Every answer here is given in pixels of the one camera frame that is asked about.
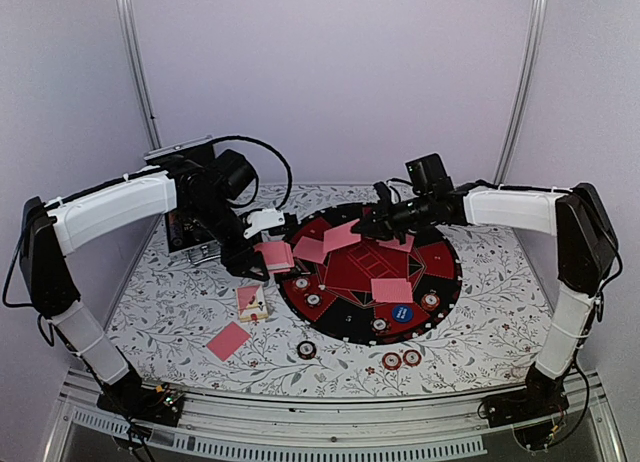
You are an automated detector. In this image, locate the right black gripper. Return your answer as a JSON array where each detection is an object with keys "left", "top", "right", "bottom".
[{"left": 351, "top": 192, "right": 434, "bottom": 245}]

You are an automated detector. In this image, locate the orange chip sector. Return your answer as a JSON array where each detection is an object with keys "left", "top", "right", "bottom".
[
  {"left": 293, "top": 277, "right": 311, "bottom": 292},
  {"left": 420, "top": 293, "right": 440, "bottom": 311}
]

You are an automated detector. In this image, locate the single pink playing card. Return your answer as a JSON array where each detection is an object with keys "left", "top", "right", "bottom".
[{"left": 292, "top": 236, "right": 326, "bottom": 264}]

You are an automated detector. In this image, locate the aluminium poker chip case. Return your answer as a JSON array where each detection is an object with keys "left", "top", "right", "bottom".
[{"left": 144, "top": 135, "right": 220, "bottom": 265}]

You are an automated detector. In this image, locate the wooden card holder block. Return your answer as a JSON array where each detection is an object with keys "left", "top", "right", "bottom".
[{"left": 238, "top": 302, "right": 269, "bottom": 323}]

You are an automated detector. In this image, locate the pink playing card deck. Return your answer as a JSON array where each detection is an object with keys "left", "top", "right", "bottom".
[{"left": 254, "top": 241, "right": 295, "bottom": 273}]

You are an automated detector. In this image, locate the dark chip bottom sector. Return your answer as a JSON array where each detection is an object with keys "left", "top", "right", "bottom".
[{"left": 371, "top": 318, "right": 390, "bottom": 334}]

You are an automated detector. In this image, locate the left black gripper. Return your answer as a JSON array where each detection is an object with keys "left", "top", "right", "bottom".
[{"left": 187, "top": 196, "right": 270, "bottom": 281}]

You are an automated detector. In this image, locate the blue small blind button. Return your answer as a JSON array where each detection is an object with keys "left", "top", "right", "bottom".
[{"left": 391, "top": 304, "right": 414, "bottom": 323}]

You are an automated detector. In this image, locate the dark chip sector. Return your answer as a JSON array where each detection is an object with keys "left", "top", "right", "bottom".
[
  {"left": 305, "top": 294, "right": 322, "bottom": 307},
  {"left": 371, "top": 318, "right": 390, "bottom": 334}
]

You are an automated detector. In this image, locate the round red black poker mat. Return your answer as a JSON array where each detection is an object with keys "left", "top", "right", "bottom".
[{"left": 275, "top": 227, "right": 462, "bottom": 345}]

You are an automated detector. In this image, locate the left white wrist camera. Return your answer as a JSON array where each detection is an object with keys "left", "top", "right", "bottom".
[{"left": 244, "top": 208, "right": 285, "bottom": 239}]

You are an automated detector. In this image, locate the pink card sector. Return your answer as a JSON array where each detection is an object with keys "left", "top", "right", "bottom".
[{"left": 371, "top": 278, "right": 413, "bottom": 304}]

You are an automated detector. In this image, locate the right aluminium frame post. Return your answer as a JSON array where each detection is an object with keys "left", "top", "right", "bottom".
[{"left": 493, "top": 0, "right": 548, "bottom": 185}]

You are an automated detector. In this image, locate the face up card on holder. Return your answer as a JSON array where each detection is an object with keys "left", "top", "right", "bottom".
[{"left": 236, "top": 285, "right": 266, "bottom": 314}]

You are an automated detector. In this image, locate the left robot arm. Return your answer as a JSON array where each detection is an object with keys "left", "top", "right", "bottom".
[{"left": 2, "top": 135, "right": 289, "bottom": 427}]

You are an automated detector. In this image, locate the orange chip stack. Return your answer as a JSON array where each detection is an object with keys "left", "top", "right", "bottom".
[{"left": 381, "top": 352, "right": 403, "bottom": 371}]

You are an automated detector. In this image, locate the aluminium frame post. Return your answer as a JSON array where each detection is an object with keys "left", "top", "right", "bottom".
[
  {"left": 493, "top": 0, "right": 548, "bottom": 185},
  {"left": 115, "top": 0, "right": 161, "bottom": 150}
]

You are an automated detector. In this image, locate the left aluminium frame post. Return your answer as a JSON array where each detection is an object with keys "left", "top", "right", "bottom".
[{"left": 115, "top": 0, "right": 161, "bottom": 150}]

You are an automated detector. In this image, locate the dark brown chip stack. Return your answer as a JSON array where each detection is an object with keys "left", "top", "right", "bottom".
[{"left": 296, "top": 341, "right": 317, "bottom": 360}]

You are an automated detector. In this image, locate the floral table cloth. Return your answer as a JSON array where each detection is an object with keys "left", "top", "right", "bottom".
[{"left": 108, "top": 223, "right": 551, "bottom": 398}]

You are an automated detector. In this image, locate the front aluminium rail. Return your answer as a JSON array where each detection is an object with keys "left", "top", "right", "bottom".
[{"left": 43, "top": 370, "right": 630, "bottom": 461}]

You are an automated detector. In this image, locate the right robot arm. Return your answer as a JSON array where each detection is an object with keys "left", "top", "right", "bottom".
[{"left": 353, "top": 154, "right": 623, "bottom": 453}]

